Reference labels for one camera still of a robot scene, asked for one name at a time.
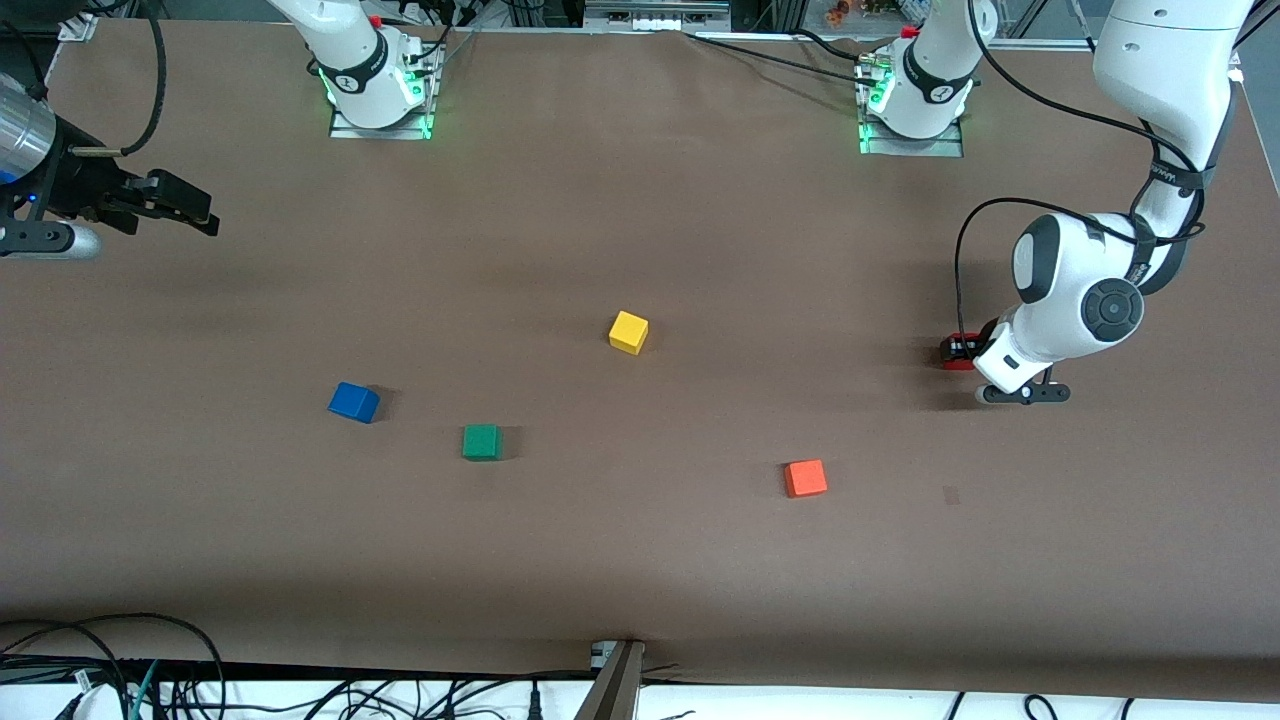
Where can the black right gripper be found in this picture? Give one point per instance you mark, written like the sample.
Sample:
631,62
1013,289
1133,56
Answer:
82,187

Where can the blue wooden block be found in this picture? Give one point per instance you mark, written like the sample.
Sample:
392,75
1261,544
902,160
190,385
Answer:
350,400

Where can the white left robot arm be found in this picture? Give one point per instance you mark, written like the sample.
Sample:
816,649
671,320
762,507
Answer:
1060,290

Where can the orange wooden block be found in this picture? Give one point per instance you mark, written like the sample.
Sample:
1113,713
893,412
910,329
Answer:
805,477

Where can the brown table cover sheet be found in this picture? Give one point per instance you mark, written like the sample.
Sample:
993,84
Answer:
640,550

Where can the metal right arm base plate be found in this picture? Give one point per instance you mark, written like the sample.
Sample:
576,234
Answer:
345,132

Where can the small metal clamp bracket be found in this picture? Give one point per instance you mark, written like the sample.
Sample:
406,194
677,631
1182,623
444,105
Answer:
600,655

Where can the yellow wooden block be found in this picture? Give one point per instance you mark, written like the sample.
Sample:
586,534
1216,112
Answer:
628,330

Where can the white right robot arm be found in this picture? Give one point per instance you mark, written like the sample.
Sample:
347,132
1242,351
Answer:
355,70

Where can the green wooden block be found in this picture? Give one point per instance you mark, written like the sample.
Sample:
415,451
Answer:
481,440

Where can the metal corner bracket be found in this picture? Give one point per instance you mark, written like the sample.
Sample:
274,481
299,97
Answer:
78,28
1236,68

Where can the grey metal post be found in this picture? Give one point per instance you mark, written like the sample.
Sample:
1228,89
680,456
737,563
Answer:
615,690

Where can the grey power strip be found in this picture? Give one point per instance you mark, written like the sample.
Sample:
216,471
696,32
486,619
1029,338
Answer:
655,18

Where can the red wooden block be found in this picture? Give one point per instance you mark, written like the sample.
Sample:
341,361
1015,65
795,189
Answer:
960,365

